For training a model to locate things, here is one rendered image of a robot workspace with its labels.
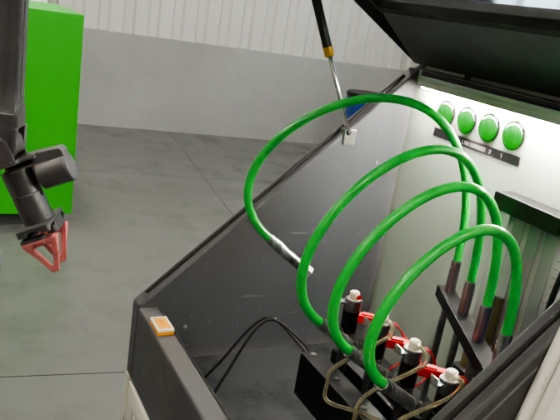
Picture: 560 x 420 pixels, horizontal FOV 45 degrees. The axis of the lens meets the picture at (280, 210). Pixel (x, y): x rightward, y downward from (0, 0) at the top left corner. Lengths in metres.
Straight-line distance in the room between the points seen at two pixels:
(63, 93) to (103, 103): 3.28
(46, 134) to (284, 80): 4.12
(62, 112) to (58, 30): 0.47
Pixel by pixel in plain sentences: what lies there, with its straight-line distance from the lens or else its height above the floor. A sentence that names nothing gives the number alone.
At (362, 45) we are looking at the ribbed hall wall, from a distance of 8.17.
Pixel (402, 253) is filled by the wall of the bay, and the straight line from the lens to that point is 1.45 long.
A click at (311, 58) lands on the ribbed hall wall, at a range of 7.92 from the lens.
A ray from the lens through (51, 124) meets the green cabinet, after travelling 4.24.
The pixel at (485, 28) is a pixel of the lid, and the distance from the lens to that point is 1.12.
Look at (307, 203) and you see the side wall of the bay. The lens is 1.36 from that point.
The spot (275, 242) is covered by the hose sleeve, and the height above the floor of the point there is 1.15.
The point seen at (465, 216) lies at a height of 1.24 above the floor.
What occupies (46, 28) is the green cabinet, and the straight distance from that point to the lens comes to 4.15.
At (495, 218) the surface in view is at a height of 1.30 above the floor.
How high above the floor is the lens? 1.53
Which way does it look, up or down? 17 degrees down
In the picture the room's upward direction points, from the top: 9 degrees clockwise
